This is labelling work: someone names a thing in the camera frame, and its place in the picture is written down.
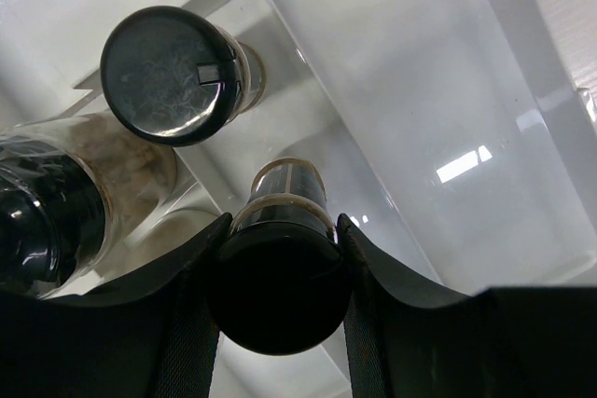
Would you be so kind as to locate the small red label spice jar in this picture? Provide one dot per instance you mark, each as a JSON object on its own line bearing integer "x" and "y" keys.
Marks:
{"x": 174, "y": 78}

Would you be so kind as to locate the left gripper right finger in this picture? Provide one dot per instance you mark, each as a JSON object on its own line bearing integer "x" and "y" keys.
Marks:
{"x": 408, "y": 336}

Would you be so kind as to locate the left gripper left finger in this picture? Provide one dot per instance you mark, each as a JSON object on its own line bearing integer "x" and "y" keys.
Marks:
{"x": 146, "y": 334}

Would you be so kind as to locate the large jar brown spice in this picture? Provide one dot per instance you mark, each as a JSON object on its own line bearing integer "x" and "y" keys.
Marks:
{"x": 71, "y": 189}

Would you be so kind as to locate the small dark label spice jar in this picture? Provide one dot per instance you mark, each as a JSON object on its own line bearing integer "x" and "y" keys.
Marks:
{"x": 279, "y": 285}

